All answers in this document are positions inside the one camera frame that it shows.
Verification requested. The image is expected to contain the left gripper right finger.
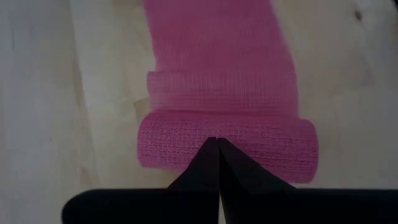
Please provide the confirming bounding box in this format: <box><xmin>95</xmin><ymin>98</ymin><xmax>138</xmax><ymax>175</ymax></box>
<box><xmin>218</xmin><ymin>138</ymin><xmax>300</xmax><ymax>191</ymax></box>

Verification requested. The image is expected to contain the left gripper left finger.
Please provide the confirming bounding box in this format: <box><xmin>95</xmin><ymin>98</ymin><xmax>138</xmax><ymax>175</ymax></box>
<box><xmin>166</xmin><ymin>136</ymin><xmax>221</xmax><ymax>191</ymax></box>

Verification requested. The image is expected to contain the pink elastic bandage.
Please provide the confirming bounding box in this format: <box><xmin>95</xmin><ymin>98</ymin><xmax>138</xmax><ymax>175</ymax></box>
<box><xmin>136</xmin><ymin>0</ymin><xmax>320</xmax><ymax>185</ymax></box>

